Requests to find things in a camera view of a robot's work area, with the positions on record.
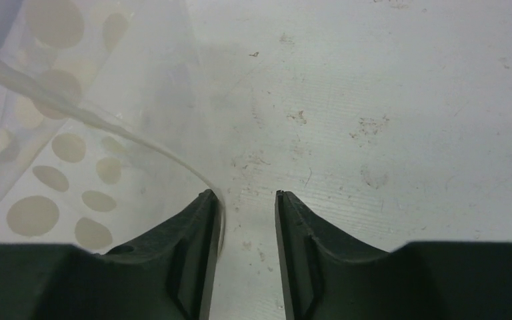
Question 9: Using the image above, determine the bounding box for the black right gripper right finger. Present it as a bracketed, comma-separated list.
[275, 191, 512, 319]

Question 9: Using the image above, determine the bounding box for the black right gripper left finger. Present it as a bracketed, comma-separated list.
[0, 190, 221, 319]

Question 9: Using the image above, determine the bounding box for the clear zip top bag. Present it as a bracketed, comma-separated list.
[0, 1, 225, 252]

